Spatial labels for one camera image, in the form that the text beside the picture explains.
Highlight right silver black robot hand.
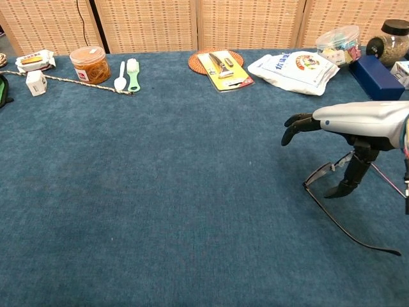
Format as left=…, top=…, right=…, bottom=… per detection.
left=281, top=100, right=409, bottom=200

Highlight thin metal-framed eyeglasses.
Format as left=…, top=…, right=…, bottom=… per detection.
left=302, top=150, right=407, bottom=256

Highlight dark blue rectangular box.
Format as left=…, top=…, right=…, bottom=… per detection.
left=348, top=54, right=406, bottom=102

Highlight white blue milk carton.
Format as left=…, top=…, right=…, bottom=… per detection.
left=390, top=59, right=409, bottom=90

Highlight white printed plastic bag pack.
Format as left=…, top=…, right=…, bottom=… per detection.
left=247, top=50, right=341, bottom=97

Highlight clear tub of colourful clips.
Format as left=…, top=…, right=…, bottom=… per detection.
left=315, top=24, right=362, bottom=67

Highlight glass jar with black lid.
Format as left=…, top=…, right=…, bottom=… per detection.
left=366, top=19, right=409, bottom=68

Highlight razor in yellow blister pack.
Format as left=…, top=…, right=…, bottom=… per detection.
left=197, top=50, right=256, bottom=93

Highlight bamboo folding screen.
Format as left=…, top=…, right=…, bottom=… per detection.
left=0, top=0, right=409, bottom=57

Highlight round woven rattan coaster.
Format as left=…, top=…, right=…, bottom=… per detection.
left=187, top=49, right=245, bottom=76

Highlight mint green scrub brush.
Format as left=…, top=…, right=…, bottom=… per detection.
left=126, top=58, right=142, bottom=93

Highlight white plastic spoon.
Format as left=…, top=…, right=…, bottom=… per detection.
left=113, top=61, right=127, bottom=91

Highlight blue table cloth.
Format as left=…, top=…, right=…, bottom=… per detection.
left=0, top=47, right=409, bottom=307

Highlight clear jar of rubber bands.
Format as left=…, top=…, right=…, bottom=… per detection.
left=69, top=46, right=112, bottom=85

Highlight black stand pole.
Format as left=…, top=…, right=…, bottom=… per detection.
left=88, top=0, right=111, bottom=54

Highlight small white carton box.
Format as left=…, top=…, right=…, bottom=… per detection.
left=25, top=70, right=48, bottom=97

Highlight cake snack in white wrapper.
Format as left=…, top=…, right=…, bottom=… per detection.
left=15, top=49, right=57, bottom=74

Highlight green cloth with black trim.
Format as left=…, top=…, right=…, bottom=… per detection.
left=0, top=73, right=14, bottom=109

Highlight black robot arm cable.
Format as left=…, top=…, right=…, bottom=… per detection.
left=403, top=156, right=409, bottom=216

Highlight thin black hanging cable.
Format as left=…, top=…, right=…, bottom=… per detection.
left=75, top=0, right=90, bottom=47

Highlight beige braided rope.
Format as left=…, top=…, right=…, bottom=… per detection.
left=0, top=52, right=134, bottom=96

